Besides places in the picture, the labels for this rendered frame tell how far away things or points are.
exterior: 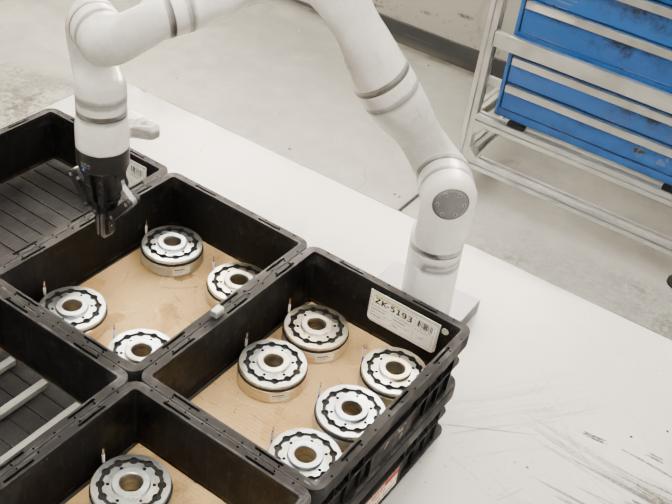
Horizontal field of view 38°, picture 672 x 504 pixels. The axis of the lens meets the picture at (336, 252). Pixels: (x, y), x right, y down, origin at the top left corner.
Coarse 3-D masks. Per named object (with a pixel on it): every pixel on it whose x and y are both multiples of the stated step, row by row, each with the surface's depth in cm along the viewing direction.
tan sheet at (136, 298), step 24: (120, 264) 161; (216, 264) 164; (96, 288) 156; (120, 288) 157; (144, 288) 157; (168, 288) 158; (192, 288) 159; (120, 312) 152; (144, 312) 153; (168, 312) 153; (192, 312) 154; (168, 336) 149
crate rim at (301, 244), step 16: (176, 176) 166; (144, 192) 161; (208, 192) 164; (240, 208) 161; (80, 224) 152; (272, 224) 158; (48, 240) 148; (64, 240) 149; (304, 240) 156; (32, 256) 145; (288, 256) 152; (0, 272) 141; (272, 272) 149; (0, 288) 139; (240, 288) 145; (32, 304) 137; (224, 304) 141; (64, 320) 135; (208, 320) 138; (80, 336) 133; (176, 336) 135; (112, 352) 131; (160, 352) 132; (128, 368) 129; (144, 368) 129
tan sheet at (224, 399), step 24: (360, 336) 154; (336, 360) 149; (360, 360) 150; (216, 384) 142; (312, 384) 145; (336, 384) 145; (216, 408) 139; (240, 408) 139; (264, 408) 140; (288, 408) 140; (312, 408) 141; (240, 432) 136; (264, 432) 136
